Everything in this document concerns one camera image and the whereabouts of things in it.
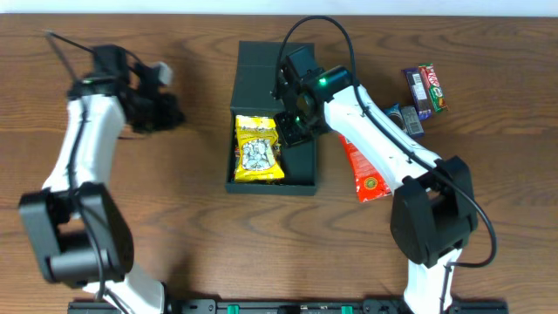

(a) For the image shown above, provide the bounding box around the yellow seed snack bag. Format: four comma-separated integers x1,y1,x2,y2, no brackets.
234,115,285,182

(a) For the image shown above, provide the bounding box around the dark green gift box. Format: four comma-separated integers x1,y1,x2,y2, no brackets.
225,41,317,196

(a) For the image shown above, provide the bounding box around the red snack bag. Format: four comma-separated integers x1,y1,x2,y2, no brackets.
339,135,391,203

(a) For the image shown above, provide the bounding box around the blue Oreo cookie pack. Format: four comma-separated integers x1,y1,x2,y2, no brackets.
383,103,407,133

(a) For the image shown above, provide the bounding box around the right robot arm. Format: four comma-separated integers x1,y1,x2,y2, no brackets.
274,46,478,313

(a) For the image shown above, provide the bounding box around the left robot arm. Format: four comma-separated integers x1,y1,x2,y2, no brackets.
18,44,184,313

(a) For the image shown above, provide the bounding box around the small blue snack box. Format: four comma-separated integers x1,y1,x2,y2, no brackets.
400,106,425,139

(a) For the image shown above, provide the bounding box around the dark purple chocolate bar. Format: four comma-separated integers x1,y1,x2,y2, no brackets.
402,68,432,120

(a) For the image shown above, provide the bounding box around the red green KitKat bar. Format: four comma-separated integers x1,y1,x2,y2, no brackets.
418,63,448,113

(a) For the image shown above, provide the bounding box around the black mounting rail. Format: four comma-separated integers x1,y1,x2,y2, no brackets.
67,298,509,314

